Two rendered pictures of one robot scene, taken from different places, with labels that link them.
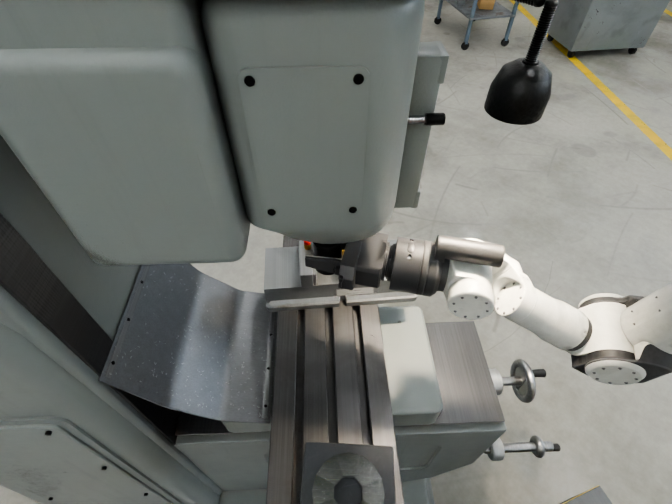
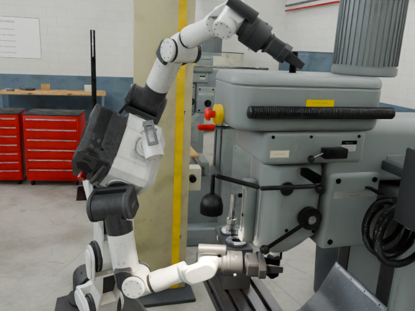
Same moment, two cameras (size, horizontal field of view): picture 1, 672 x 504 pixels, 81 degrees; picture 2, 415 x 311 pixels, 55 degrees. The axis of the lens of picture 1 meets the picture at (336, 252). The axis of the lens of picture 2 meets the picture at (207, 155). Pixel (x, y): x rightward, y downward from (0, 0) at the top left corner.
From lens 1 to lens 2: 1.69 m
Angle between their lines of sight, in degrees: 115
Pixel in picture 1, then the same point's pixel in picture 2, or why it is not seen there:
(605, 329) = (144, 270)
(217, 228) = not seen: hidden behind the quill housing
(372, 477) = (230, 242)
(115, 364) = (338, 268)
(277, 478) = (262, 286)
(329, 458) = (244, 247)
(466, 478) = not seen: outside the picture
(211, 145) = not seen: hidden behind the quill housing
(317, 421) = (254, 300)
